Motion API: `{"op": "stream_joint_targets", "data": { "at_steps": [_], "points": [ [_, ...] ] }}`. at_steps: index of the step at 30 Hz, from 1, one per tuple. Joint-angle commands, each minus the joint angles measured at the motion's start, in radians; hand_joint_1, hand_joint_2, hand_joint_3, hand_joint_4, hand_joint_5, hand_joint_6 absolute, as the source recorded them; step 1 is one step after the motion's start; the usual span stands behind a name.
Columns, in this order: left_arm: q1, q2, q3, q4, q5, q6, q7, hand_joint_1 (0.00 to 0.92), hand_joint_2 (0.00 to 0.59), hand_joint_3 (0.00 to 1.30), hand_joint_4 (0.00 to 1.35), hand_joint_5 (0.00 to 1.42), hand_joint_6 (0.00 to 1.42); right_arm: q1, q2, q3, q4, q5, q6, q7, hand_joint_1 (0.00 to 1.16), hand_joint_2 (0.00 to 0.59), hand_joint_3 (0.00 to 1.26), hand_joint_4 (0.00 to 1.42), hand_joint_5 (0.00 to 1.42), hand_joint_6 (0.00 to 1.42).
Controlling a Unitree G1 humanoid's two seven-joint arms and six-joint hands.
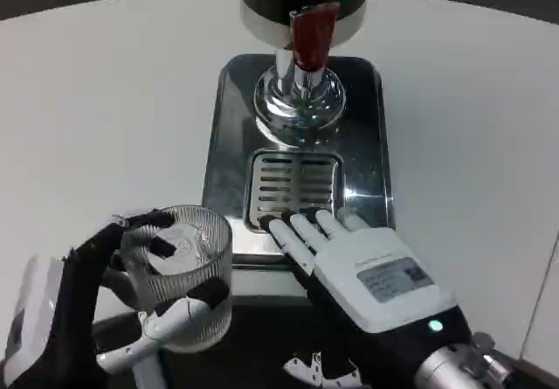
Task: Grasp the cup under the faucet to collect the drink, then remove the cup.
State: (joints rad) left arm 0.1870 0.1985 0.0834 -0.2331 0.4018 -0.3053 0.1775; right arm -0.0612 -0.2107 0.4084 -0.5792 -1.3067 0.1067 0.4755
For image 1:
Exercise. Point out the slotted steel drain grid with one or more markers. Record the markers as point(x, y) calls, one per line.
point(292, 179)

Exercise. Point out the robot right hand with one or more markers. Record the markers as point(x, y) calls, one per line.
point(371, 275)

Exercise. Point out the robot right silver forearm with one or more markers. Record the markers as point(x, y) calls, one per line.
point(450, 365)

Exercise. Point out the clear ribbed glass cup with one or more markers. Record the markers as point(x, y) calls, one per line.
point(192, 271)

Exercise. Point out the steel drip tray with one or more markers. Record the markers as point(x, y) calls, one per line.
point(367, 161)

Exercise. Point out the black steel drink dispenser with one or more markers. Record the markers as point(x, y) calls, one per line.
point(271, 0)

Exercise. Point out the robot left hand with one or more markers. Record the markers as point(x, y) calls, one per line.
point(70, 301)

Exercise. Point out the red tap lever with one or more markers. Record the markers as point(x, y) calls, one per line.
point(312, 35)

